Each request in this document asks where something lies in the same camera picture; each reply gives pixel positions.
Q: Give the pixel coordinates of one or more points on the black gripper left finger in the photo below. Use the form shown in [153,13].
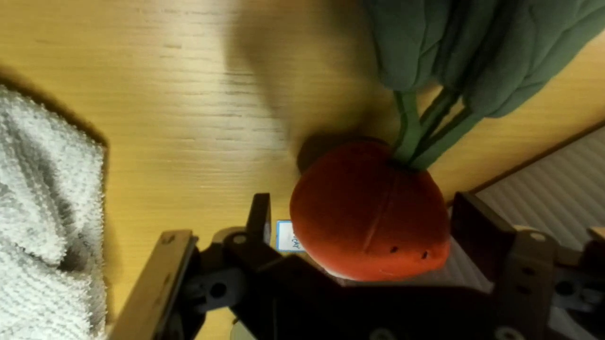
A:
[151,285]

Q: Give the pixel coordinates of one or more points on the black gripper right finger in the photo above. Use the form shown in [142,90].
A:
[484,239]

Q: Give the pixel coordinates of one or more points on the white terry towel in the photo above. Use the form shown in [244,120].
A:
[43,220]

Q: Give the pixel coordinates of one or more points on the white ribbed storage container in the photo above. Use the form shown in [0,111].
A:
[554,190]

